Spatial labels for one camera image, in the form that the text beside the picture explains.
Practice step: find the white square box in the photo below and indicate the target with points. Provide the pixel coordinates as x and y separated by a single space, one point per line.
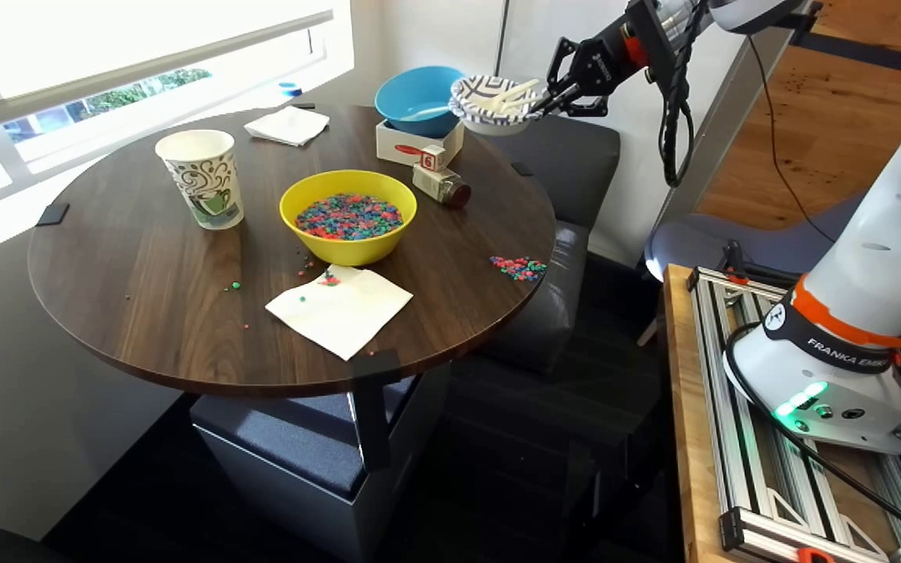
406 144

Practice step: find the colourful candy bowl filling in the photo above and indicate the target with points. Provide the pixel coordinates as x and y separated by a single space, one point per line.
349 216

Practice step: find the black table leg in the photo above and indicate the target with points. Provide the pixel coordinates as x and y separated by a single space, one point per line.
372 424

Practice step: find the crumpled white napkin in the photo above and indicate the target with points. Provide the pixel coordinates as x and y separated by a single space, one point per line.
285 127

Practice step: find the white paper napkin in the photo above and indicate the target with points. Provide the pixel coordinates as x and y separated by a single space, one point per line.
341 315

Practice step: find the aluminium profile frame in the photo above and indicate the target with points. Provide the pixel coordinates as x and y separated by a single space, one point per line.
764 480

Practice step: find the grey drawer cabinet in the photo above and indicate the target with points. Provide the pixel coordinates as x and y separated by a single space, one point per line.
296 458

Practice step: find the grey metal post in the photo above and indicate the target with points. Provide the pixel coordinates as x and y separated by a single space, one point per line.
727 127

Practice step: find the grey upholstered chair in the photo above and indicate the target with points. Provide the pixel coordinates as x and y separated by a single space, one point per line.
560 177

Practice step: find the black stand bar orange band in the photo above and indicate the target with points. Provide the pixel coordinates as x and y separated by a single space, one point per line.
868 56

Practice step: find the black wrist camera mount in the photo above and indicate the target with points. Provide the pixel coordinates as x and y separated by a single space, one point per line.
662 31

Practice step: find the black table edge clip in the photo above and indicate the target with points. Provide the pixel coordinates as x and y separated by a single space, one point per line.
50 215

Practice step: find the blue bowl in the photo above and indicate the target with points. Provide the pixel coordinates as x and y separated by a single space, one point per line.
421 94

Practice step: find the loose green candy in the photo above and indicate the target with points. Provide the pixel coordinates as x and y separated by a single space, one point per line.
233 282

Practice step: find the window with white frame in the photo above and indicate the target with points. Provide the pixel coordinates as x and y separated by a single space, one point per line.
108 74

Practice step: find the spice jar brown lid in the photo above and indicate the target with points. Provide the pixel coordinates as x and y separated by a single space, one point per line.
438 183

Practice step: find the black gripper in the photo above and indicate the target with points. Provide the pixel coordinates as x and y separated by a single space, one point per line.
605 60

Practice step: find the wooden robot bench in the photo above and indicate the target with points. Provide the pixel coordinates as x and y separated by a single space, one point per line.
686 417

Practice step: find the yellow bowl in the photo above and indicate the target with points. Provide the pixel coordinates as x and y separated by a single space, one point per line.
346 250

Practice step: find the printed paper cup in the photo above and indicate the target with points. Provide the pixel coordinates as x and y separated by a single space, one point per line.
204 183

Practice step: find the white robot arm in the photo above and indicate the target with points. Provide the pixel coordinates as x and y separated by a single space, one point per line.
888 259

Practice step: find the scattered colourful candy pile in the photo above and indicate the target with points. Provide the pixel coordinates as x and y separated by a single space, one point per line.
518 267

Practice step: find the white patterned bowl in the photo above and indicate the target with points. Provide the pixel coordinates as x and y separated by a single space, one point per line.
491 104

